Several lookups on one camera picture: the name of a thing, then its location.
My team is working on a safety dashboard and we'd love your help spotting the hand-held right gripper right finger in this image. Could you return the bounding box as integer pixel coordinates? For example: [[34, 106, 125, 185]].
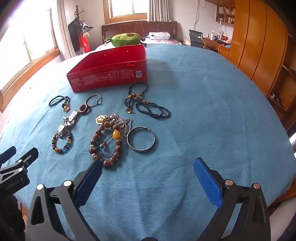
[[193, 158, 271, 241]]

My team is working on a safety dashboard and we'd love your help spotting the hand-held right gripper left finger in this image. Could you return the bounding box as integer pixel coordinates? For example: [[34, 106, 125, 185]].
[[25, 159, 103, 241]]

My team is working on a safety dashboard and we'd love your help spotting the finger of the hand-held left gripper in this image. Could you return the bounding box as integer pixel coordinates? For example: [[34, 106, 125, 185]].
[[0, 146, 17, 164], [0, 148, 39, 178]]

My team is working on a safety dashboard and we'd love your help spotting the silver metal wristwatch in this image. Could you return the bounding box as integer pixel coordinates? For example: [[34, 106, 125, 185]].
[[55, 111, 78, 139]]

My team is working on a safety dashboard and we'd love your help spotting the silver bangle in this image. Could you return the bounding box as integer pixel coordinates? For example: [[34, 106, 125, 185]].
[[126, 126, 155, 152]]

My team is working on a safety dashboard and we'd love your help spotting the black cord bracelet gold charm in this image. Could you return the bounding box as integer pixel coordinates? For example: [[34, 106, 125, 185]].
[[48, 95, 71, 113]]

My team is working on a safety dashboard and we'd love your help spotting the dark bead necklace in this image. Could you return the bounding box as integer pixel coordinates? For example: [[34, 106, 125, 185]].
[[124, 83, 171, 119]]

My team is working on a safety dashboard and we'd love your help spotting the red rectangular box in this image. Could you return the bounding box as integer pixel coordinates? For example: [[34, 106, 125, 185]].
[[66, 44, 148, 93]]

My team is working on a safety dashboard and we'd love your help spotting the person's left hand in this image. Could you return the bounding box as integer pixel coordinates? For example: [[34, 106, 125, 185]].
[[0, 194, 26, 241]]

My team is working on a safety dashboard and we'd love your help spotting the small gold trinket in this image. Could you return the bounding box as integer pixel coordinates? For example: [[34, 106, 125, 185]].
[[94, 112, 133, 138]]

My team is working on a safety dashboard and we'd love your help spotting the wide side window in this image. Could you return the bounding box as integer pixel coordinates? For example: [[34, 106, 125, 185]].
[[0, 7, 60, 112]]

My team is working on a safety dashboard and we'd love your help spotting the coat rack with clothes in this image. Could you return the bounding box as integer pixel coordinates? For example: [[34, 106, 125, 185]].
[[68, 5, 94, 56]]

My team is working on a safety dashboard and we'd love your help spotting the white curtain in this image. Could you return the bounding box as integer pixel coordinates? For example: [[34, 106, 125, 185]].
[[57, 0, 77, 59]]

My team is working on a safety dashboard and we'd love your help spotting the wooden desk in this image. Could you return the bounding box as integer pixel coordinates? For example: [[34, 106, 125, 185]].
[[202, 37, 232, 58]]

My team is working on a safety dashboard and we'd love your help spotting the black office chair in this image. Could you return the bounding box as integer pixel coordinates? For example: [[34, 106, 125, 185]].
[[188, 29, 204, 49]]

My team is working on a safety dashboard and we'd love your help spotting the wooden wardrobe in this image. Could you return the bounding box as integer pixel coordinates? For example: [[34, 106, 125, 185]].
[[228, 0, 296, 132]]

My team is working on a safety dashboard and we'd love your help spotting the green avocado plush toy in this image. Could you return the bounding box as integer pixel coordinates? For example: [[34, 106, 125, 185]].
[[104, 32, 147, 48]]

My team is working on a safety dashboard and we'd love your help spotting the dark wooden bed headboard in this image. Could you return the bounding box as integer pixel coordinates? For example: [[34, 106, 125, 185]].
[[101, 21, 178, 44]]

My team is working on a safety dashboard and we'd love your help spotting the small window above headboard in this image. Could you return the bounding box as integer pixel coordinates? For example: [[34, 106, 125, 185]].
[[103, 0, 148, 25]]

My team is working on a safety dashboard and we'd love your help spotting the beige curtain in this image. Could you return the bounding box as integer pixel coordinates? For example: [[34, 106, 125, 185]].
[[148, 0, 173, 23]]

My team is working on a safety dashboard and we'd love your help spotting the colourful glass bead bracelet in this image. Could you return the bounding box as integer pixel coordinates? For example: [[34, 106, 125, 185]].
[[51, 131, 73, 155]]

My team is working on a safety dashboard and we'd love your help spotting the brown wooden bead bracelet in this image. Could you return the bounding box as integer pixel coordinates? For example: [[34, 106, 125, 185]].
[[89, 120, 123, 169]]

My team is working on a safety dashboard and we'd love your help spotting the wall bookshelf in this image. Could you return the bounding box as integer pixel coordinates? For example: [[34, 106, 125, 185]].
[[216, 5, 236, 25]]

